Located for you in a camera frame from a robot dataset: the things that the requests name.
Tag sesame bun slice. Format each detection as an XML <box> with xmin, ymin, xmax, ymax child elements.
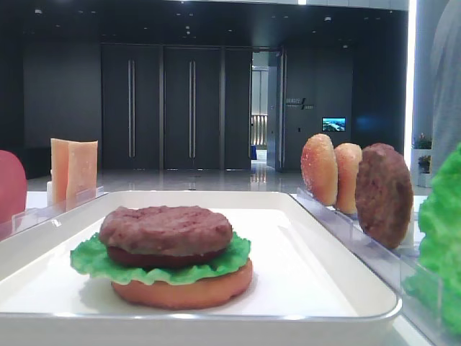
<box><xmin>300</xmin><ymin>133</ymin><xmax>338</xmax><ymax>206</ymax></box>
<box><xmin>334</xmin><ymin>143</ymin><xmax>362</xmax><ymax>214</ymax></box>

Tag potted plant lower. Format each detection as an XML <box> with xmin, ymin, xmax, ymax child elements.
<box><xmin>418</xmin><ymin>155</ymin><xmax>431</xmax><ymax>174</ymax></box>

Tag sesame bun slice near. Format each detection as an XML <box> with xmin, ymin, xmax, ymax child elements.
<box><xmin>334</xmin><ymin>143</ymin><xmax>362</xmax><ymax>214</ymax></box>

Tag brown meat patty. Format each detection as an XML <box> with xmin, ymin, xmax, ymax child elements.
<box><xmin>99</xmin><ymin>205</ymin><xmax>233</xmax><ymax>257</ymax></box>
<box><xmin>355</xmin><ymin>143</ymin><xmax>413</xmax><ymax>249</ymax></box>

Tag bottom burger bun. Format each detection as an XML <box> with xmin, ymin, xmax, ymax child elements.
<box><xmin>111</xmin><ymin>260</ymin><xmax>253</xmax><ymax>310</ymax></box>

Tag red tomato slice on burger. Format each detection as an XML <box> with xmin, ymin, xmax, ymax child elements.
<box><xmin>107</xmin><ymin>247</ymin><xmax>226</xmax><ymax>269</ymax></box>

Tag orange cheese slice front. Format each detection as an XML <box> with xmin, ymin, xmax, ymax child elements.
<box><xmin>66</xmin><ymin>141</ymin><xmax>98</xmax><ymax>210</ymax></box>

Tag brown meat patty front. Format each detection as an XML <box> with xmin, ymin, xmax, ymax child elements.
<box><xmin>99</xmin><ymin>205</ymin><xmax>233</xmax><ymax>257</ymax></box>

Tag potted plant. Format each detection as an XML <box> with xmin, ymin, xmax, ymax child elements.
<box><xmin>418</xmin><ymin>155</ymin><xmax>431</xmax><ymax>174</ymax></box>
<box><xmin>413</xmin><ymin>133</ymin><xmax>432</xmax><ymax>149</ymax></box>

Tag red tomato slice standing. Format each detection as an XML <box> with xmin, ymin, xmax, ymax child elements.
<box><xmin>0</xmin><ymin>150</ymin><xmax>27</xmax><ymax>223</ymax></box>

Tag clear acrylic rack right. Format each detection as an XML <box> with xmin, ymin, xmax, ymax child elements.
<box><xmin>296</xmin><ymin>187</ymin><xmax>460</xmax><ymax>345</ymax></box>

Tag green lettuce leaf on bun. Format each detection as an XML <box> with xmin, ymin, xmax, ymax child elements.
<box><xmin>70</xmin><ymin>233</ymin><xmax>251</xmax><ymax>285</ymax></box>

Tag clear acrylic rack left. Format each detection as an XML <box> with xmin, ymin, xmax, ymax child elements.
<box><xmin>1</xmin><ymin>186</ymin><xmax>104</xmax><ymax>241</ymax></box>

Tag orange cheese slice rear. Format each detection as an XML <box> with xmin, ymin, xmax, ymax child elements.
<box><xmin>50</xmin><ymin>138</ymin><xmax>69</xmax><ymax>204</ymax></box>

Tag sesame bun slice far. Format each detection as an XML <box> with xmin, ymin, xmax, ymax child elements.
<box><xmin>300</xmin><ymin>133</ymin><xmax>338</xmax><ymax>206</ymax></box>

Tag brown meat patty rear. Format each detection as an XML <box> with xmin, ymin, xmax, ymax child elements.
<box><xmin>355</xmin><ymin>143</ymin><xmax>413</xmax><ymax>249</ymax></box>

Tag clear acrylic rack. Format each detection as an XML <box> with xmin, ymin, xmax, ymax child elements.
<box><xmin>1</xmin><ymin>186</ymin><xmax>104</xmax><ymax>241</ymax></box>
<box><xmin>296</xmin><ymin>187</ymin><xmax>460</xmax><ymax>345</ymax></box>

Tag small wall display screen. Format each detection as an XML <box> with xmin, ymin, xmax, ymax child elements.
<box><xmin>322</xmin><ymin>117</ymin><xmax>346</xmax><ymax>132</ymax></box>

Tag white rectangular tray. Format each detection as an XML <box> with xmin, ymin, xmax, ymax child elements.
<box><xmin>1</xmin><ymin>191</ymin><xmax>402</xmax><ymax>345</ymax></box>

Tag green lettuce leaf standing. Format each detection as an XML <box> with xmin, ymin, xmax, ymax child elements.
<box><xmin>404</xmin><ymin>147</ymin><xmax>460</xmax><ymax>336</ymax></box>

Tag potted plant upper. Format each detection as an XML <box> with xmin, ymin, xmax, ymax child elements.
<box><xmin>413</xmin><ymin>133</ymin><xmax>432</xmax><ymax>149</ymax></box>

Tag orange cheese slice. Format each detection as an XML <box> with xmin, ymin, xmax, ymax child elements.
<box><xmin>50</xmin><ymin>138</ymin><xmax>69</xmax><ymax>204</ymax></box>
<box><xmin>66</xmin><ymin>141</ymin><xmax>98</xmax><ymax>210</ymax></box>

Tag dark double door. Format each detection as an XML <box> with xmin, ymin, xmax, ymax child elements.
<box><xmin>102</xmin><ymin>44</ymin><xmax>252</xmax><ymax>170</ymax></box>

